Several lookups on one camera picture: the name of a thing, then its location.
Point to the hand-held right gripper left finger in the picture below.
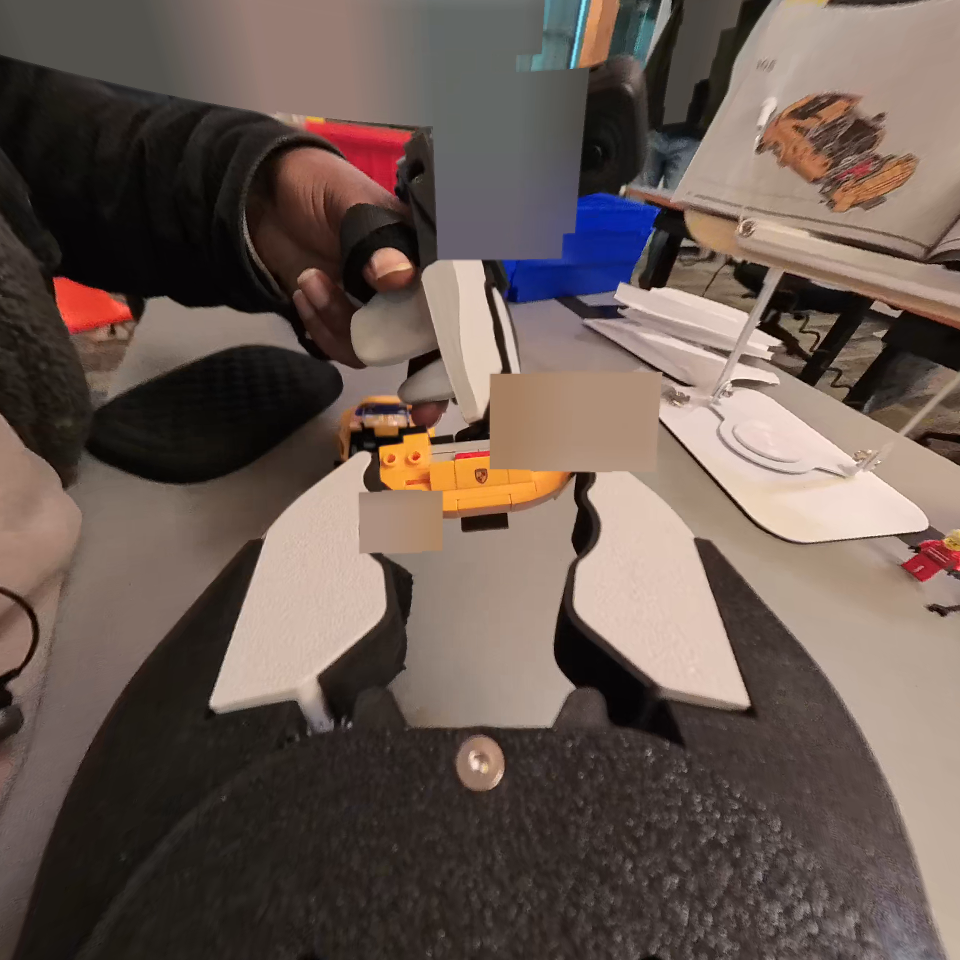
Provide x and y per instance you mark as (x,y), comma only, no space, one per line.
(292,600)

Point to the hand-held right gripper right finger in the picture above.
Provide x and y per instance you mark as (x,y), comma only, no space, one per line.
(652,600)

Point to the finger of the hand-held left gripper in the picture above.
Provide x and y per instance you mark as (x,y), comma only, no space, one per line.
(505,330)
(461,330)

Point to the yellow lego car body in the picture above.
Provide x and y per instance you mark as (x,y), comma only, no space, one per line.
(349,427)

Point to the yellow lego bumper section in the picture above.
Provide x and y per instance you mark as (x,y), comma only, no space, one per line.
(480,487)

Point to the person's left forearm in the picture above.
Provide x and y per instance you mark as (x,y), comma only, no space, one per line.
(135,180)

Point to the red lego minifigure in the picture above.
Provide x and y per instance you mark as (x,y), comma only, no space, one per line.
(934,559)

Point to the lego instruction booklet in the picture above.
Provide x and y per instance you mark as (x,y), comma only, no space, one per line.
(787,90)

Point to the person's left hand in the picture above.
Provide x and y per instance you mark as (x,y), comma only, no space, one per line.
(300,225)

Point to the stack of red bins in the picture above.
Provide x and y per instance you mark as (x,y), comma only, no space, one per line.
(360,150)

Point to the stack of blue bins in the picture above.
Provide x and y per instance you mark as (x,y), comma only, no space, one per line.
(600,240)

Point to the folded white papers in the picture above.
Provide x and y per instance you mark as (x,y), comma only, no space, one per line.
(675,322)

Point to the white book stand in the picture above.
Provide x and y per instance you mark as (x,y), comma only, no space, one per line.
(825,495)

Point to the black mesh wrist rest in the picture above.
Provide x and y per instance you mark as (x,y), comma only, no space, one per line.
(210,412)

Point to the black office chair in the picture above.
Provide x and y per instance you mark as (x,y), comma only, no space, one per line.
(615,127)

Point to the orange plastic bin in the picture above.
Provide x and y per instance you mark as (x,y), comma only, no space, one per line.
(82,304)

